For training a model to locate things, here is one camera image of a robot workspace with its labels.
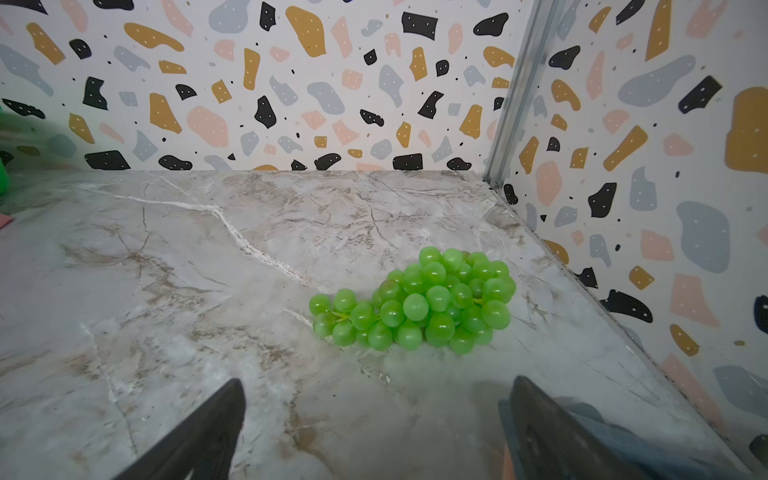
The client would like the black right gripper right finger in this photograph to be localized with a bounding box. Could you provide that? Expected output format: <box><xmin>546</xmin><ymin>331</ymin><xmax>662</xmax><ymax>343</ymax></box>
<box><xmin>509</xmin><ymin>376</ymin><xmax>647</xmax><ymax>479</ymax></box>

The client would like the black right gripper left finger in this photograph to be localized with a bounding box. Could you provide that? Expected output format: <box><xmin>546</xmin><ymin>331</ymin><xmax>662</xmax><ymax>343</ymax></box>
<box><xmin>117</xmin><ymin>378</ymin><xmax>246</xmax><ymax>480</ymax></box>

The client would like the folded salmon pink t-shirt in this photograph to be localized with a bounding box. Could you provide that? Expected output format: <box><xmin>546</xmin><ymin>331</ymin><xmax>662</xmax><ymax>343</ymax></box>
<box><xmin>501</xmin><ymin>447</ymin><xmax>516</xmax><ymax>480</ymax></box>

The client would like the folded dark grey t-shirt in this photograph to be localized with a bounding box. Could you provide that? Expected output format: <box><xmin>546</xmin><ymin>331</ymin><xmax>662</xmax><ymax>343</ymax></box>
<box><xmin>498</xmin><ymin>400</ymin><xmax>752</xmax><ymax>479</ymax></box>

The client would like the green plastic grape bunch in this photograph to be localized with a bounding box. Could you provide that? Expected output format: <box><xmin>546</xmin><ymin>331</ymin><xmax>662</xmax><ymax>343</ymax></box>
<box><xmin>308</xmin><ymin>246</ymin><xmax>517</xmax><ymax>355</ymax></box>

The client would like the green plastic basket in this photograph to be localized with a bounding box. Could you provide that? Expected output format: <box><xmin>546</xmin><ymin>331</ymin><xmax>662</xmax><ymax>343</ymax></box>
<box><xmin>0</xmin><ymin>110</ymin><xmax>14</xmax><ymax>194</ymax></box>

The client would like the right aluminium corner post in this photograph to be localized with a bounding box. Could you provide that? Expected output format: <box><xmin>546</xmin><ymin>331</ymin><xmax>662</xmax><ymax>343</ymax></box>
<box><xmin>483</xmin><ymin>0</ymin><xmax>567</xmax><ymax>190</ymax></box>

